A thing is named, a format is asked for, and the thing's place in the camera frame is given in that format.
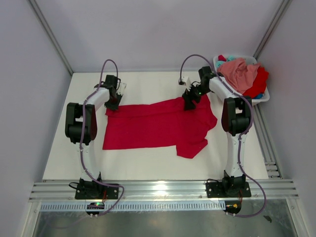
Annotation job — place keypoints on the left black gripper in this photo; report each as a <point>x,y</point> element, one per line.
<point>113,107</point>

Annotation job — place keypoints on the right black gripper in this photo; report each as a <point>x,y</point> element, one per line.
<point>188,97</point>

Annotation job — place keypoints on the crimson red t shirt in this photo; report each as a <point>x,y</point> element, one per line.
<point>161,124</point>

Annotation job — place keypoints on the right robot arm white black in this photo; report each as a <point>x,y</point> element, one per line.
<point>236,121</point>

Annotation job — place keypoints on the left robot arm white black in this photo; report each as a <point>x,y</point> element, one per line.
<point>81,129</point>

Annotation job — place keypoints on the salmon pink t shirt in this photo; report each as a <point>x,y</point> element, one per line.
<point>238,74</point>

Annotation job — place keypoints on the bright red t shirt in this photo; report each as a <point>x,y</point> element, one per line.
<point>258,85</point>

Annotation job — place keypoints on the left controller board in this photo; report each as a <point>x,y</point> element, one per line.
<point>95,208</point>

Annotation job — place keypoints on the controller board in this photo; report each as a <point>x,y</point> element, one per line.
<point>95,208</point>
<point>232,207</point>

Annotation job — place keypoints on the right controller board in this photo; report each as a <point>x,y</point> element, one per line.
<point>232,207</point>

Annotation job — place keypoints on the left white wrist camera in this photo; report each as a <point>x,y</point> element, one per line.
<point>121,89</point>

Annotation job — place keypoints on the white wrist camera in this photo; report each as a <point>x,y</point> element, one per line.
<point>185,81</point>
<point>121,89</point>

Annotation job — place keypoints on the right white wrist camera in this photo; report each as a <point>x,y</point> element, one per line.
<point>185,81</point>

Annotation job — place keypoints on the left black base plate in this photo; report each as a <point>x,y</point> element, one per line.
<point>92,190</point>

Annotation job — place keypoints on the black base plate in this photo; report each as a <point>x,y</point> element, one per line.
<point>92,190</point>
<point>221,189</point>

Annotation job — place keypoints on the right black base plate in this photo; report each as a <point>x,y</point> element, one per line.
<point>221,189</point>

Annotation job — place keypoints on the right corner aluminium post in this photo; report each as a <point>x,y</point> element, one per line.
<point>273,24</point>

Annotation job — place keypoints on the corner aluminium post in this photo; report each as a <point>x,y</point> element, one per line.
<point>273,24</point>
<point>48,31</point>

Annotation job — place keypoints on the grey slotted cable duct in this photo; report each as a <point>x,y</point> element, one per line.
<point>183,205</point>

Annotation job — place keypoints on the aluminium side rail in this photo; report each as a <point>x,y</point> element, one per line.
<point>266,145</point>

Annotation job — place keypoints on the left corner aluminium post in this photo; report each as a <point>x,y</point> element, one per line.
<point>48,31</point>

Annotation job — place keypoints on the aluminium front rail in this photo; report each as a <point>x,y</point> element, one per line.
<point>158,190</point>

